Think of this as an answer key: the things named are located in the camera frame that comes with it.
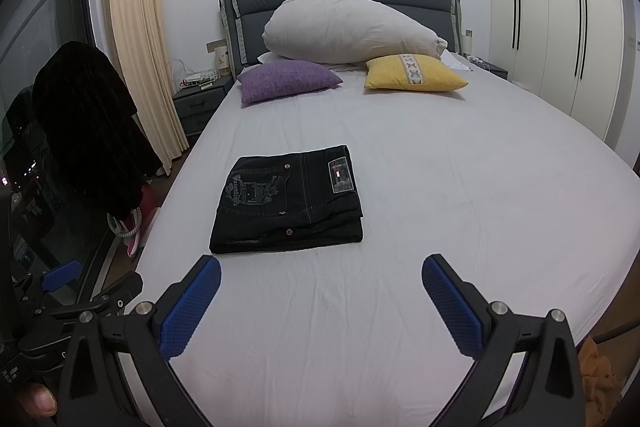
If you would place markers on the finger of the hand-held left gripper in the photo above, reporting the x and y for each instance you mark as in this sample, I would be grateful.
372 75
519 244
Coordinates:
61 275
115 289

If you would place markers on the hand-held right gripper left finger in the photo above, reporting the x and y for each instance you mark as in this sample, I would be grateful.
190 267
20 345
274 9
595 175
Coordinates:
192 302

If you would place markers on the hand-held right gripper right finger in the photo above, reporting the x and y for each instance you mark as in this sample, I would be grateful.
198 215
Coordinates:
450 307

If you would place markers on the black denim pants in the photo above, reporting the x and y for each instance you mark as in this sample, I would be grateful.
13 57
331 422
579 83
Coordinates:
280 217

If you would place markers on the person's left hand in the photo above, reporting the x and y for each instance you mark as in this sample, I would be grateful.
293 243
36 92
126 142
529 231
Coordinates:
39 401

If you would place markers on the pink object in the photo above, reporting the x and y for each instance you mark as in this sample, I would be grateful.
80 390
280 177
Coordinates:
145 217

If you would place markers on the bed with white sheet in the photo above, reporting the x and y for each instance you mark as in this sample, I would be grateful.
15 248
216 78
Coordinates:
400 207

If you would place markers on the black hanging garment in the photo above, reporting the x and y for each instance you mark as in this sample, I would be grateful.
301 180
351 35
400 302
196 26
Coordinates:
90 122

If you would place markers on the orange cloth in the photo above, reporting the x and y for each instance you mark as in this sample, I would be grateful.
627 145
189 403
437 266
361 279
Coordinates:
597 377

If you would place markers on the dark grey nightstand with clutter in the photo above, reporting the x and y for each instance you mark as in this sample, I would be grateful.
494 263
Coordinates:
200 107

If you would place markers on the yellow pillow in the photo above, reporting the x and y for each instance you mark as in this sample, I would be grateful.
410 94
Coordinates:
395 77

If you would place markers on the purple pillow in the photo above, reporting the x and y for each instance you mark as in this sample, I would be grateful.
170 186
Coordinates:
287 79

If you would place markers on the cream curtain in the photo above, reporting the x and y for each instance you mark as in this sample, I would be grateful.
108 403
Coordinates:
135 32

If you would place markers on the large white pillow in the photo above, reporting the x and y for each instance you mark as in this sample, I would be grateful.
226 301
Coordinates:
350 29

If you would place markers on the cream wardrobe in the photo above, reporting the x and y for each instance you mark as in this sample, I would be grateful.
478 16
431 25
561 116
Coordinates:
545 7

